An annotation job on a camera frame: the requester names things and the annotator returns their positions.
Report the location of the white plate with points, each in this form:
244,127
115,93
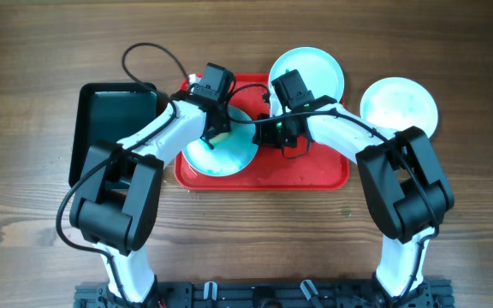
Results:
399,103

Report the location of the black water tray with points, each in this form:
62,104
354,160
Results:
109,111

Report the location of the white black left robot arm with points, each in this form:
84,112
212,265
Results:
121,147

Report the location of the light blue plate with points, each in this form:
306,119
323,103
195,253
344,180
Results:
230,154
319,70

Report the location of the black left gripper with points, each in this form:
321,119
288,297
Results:
223,123

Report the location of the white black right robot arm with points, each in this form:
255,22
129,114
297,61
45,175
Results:
405,188

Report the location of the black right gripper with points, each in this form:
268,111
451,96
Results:
262,137

